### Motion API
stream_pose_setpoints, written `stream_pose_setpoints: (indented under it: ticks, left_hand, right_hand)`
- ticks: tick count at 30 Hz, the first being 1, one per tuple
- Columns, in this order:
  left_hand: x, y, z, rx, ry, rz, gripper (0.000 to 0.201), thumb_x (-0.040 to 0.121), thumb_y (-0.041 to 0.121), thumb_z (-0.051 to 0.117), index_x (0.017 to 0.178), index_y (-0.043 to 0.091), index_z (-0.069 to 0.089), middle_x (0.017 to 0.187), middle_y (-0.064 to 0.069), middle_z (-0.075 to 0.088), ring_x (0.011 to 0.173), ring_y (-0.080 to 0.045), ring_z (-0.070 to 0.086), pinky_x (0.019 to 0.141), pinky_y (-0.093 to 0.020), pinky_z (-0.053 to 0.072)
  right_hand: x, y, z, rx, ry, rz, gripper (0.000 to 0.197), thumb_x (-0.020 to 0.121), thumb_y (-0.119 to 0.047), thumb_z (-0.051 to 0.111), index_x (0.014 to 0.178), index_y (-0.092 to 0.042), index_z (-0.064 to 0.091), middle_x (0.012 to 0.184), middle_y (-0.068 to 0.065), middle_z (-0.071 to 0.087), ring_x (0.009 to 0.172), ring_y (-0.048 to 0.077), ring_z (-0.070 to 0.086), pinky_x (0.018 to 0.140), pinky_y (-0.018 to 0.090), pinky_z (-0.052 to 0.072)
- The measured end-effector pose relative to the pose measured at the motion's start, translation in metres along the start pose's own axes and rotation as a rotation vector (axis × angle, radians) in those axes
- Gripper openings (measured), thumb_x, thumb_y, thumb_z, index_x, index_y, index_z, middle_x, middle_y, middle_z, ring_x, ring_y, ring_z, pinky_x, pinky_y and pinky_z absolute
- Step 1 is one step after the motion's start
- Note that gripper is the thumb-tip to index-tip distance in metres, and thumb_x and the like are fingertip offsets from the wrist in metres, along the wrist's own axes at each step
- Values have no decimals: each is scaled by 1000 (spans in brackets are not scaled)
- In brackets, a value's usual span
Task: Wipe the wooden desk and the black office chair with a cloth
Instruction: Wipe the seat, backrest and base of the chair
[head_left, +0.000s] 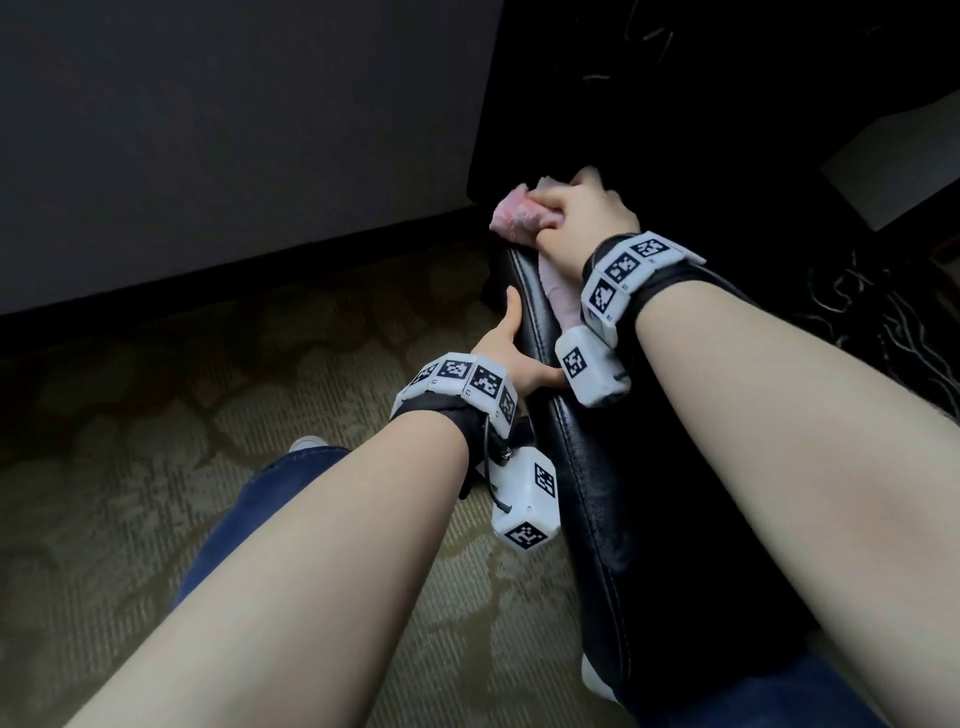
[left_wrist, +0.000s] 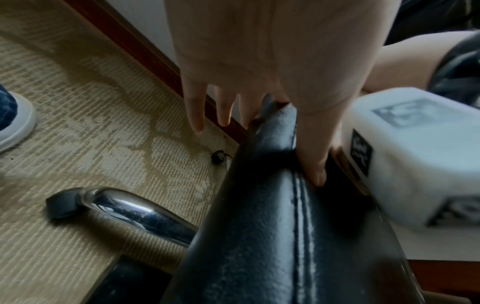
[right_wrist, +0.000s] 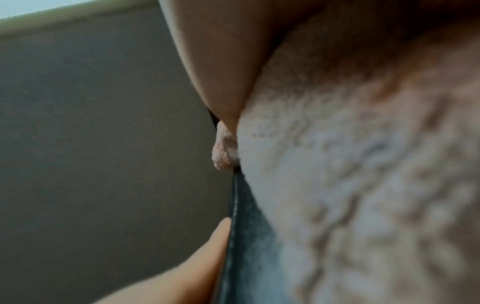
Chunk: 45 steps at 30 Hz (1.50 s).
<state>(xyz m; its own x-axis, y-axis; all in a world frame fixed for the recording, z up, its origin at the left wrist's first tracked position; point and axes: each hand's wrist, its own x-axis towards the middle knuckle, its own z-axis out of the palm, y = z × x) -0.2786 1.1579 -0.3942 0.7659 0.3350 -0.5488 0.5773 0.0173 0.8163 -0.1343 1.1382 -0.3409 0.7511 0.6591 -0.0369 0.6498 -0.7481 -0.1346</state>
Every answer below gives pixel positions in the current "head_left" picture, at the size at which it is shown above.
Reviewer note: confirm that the white shoe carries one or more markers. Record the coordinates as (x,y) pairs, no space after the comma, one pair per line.
(307,444)
(595,679)

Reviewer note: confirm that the right wrist marker band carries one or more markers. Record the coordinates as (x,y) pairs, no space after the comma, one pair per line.
(630,277)

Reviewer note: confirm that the left wrist marker band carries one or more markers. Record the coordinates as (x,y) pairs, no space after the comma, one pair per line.
(457,382)

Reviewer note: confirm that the person's right hand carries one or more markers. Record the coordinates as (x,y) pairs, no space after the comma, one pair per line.
(592,217)

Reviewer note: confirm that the pink cleaning cloth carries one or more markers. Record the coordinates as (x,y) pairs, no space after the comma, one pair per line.
(514,214)

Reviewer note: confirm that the wrist marker band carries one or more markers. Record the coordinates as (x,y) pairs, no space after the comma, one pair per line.
(457,382)
(630,277)

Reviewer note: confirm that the person's left forearm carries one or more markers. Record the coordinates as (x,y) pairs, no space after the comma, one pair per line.
(300,585)

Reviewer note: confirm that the person's left hand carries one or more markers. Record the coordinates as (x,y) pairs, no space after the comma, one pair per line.
(510,352)

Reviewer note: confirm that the person's right forearm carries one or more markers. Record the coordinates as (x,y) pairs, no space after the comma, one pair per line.
(825,487)

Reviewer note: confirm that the blue trousers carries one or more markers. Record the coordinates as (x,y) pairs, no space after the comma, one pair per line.
(247,510)

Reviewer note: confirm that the black office chair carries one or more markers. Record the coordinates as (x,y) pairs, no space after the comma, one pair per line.
(637,487)

